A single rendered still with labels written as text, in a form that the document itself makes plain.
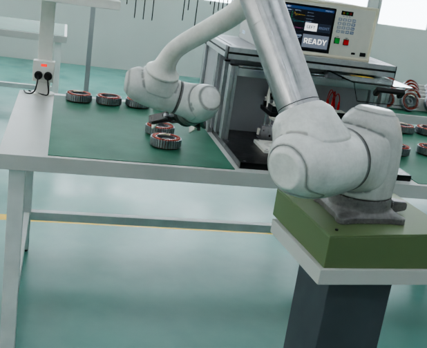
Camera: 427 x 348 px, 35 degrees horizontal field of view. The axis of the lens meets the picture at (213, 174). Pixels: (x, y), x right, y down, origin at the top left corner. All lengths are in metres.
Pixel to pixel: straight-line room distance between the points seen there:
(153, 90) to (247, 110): 0.82
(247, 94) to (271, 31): 1.15
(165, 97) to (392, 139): 0.69
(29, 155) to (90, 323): 0.84
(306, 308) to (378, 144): 0.49
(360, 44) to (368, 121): 1.10
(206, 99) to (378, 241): 0.67
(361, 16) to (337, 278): 1.32
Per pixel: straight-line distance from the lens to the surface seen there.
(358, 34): 2.70
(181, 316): 2.84
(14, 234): 2.29
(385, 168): 1.66
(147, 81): 1.98
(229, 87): 2.52
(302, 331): 1.86
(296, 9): 2.60
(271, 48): 1.58
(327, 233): 1.59
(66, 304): 2.86
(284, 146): 1.47
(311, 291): 1.80
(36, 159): 2.16
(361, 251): 1.64
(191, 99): 1.99
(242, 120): 2.74
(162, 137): 2.45
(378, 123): 1.64
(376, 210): 1.70
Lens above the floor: 1.37
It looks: 17 degrees down
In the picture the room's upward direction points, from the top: 8 degrees clockwise
